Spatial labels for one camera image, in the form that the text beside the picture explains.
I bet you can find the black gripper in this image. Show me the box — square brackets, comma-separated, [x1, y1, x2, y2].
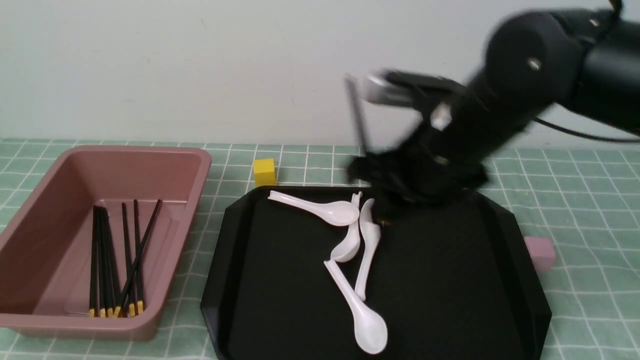
[347, 70, 506, 226]

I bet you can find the black chopstick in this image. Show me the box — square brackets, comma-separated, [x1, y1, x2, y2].
[102, 207, 122, 318]
[344, 74, 370, 157]
[96, 206, 111, 318]
[133, 199, 145, 315]
[88, 205, 99, 318]
[121, 202, 136, 318]

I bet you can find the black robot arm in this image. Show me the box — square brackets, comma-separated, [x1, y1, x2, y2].
[347, 0, 640, 225]

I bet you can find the white spoon upright right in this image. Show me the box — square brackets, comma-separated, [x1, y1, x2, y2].
[354, 198, 381, 302]

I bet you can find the white spoon top left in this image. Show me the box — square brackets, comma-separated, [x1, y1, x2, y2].
[267, 190, 360, 227]

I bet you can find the white spoon middle hidden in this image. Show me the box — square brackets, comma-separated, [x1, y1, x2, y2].
[330, 215, 361, 263]

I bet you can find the black plastic tray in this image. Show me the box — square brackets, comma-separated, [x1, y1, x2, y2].
[200, 187, 552, 360]

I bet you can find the yellow cube block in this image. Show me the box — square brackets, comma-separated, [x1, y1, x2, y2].
[253, 158, 278, 188]

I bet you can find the white spoon bottom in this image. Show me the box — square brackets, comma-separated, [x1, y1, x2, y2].
[323, 259, 389, 355]

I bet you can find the pink cube block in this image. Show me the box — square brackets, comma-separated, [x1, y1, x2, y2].
[524, 235, 557, 273]

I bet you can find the green checked tablecloth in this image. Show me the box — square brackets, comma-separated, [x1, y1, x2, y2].
[0, 143, 640, 360]

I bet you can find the black chopstick diagonal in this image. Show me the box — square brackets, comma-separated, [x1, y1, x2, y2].
[120, 199, 163, 317]

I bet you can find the pink plastic bin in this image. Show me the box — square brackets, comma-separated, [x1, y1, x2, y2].
[0, 145, 211, 341]

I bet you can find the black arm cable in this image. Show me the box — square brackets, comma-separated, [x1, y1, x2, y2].
[532, 117, 640, 144]

